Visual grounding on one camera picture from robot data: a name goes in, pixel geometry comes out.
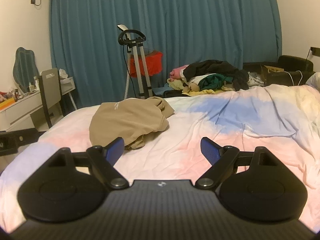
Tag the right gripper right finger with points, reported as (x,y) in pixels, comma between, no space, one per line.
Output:
(255,186)

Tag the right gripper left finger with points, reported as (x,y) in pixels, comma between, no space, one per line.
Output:
(70,186)

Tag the tan t-shirt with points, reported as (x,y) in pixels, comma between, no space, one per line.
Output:
(130,119)

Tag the pile of mixed clothes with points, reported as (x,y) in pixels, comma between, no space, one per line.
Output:
(209,77)

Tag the pastel tie-dye duvet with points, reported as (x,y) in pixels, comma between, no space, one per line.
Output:
(283,119)

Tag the white desk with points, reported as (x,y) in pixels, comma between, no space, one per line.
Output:
(18,115)

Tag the yellow box on desk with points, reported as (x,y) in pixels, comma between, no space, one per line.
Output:
(7,103)

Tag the grey desk chair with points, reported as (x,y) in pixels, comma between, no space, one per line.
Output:
(50,112)

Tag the cardboard box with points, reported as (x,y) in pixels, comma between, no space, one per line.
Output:
(266,71)

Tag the teal wavy mirror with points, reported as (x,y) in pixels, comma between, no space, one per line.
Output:
(24,69)

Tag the black armchair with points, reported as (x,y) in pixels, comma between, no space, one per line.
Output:
(296,70)

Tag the red cloth on stand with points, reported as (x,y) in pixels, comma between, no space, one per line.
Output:
(153,63)

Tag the garment steamer stand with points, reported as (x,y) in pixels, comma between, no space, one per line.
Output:
(133,40)

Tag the teal blue curtain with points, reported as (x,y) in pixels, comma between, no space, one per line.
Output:
(84,38)

